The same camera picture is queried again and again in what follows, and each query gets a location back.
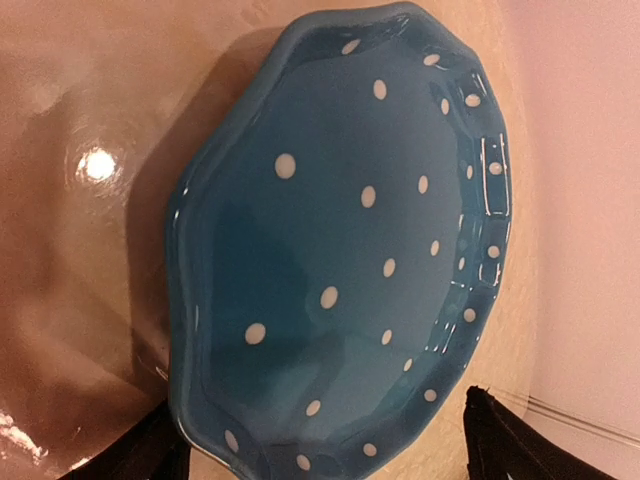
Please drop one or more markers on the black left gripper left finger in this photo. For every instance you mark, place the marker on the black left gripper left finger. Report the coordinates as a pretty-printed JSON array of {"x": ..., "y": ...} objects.
[{"x": 151, "y": 449}]

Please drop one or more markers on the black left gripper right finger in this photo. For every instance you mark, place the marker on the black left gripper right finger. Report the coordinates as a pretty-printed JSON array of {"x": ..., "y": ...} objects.
[{"x": 502, "y": 446}]

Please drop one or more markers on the blue polka dot plate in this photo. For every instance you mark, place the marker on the blue polka dot plate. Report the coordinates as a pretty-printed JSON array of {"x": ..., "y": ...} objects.
[{"x": 335, "y": 248}]

